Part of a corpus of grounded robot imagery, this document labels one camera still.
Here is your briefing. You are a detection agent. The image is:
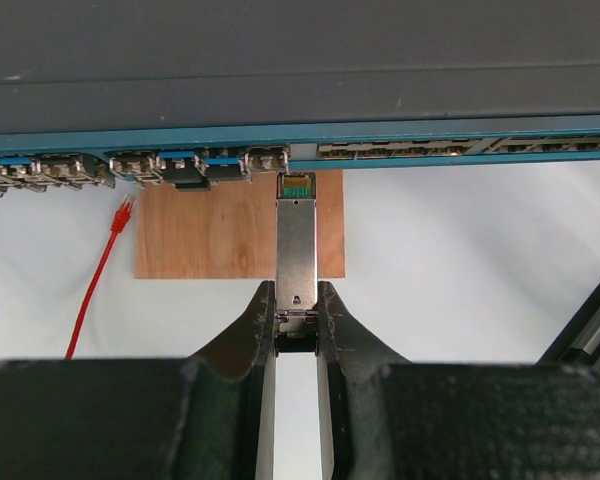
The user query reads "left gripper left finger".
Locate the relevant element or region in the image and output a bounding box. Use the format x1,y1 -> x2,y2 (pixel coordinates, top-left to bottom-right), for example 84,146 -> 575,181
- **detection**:
0,281 -> 275,479

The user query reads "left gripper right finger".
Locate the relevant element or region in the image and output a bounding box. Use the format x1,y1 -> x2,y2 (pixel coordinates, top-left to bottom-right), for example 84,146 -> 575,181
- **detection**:
317,282 -> 600,479

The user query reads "silver SFP module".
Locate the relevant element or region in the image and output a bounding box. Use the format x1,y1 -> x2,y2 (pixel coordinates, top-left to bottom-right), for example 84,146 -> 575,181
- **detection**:
275,172 -> 318,353

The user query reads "wooden board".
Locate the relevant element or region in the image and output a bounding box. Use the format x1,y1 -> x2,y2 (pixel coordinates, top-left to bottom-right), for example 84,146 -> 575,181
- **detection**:
134,170 -> 346,280

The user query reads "red ethernet cable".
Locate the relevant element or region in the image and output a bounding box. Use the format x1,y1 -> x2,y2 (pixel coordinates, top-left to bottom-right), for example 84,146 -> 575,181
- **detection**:
63,194 -> 139,361

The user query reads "black network switch blue front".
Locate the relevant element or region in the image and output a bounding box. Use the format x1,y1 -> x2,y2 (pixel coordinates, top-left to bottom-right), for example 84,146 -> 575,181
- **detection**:
0,1 -> 600,197

